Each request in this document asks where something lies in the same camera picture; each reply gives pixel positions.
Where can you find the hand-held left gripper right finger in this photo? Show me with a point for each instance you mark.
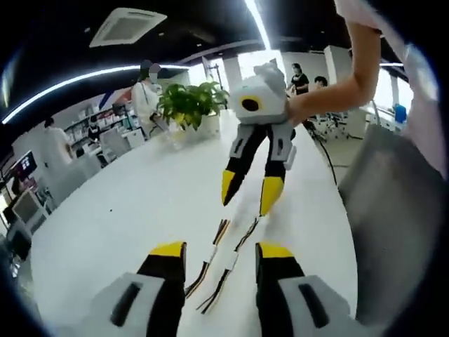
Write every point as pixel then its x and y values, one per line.
pixel 280 302

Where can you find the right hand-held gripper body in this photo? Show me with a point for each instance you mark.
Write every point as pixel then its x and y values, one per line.
pixel 270 105

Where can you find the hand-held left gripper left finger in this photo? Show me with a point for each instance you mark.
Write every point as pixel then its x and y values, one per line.
pixel 154 302

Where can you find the person's right hand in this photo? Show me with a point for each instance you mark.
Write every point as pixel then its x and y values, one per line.
pixel 296 112

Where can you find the green potted plant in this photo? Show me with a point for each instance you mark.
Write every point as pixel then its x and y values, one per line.
pixel 189 102

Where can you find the long ceiling light strip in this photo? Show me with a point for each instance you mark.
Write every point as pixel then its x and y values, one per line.
pixel 261 24

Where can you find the blue screen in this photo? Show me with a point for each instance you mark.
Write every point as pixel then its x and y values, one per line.
pixel 400 113

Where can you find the shelf with boxes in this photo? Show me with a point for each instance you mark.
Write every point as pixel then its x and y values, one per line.
pixel 105 123

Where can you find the computer monitor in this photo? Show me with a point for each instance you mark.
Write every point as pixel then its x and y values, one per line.
pixel 28 209

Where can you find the person's light pink shirt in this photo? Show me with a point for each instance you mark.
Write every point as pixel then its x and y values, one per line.
pixel 428 105

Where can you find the ceiling air conditioner vent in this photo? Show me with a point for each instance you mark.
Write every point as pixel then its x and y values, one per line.
pixel 128 27

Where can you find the curved ceiling light strip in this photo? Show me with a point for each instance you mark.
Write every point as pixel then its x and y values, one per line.
pixel 70 82

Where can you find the dark wall screen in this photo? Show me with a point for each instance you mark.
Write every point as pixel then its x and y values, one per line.
pixel 22 165

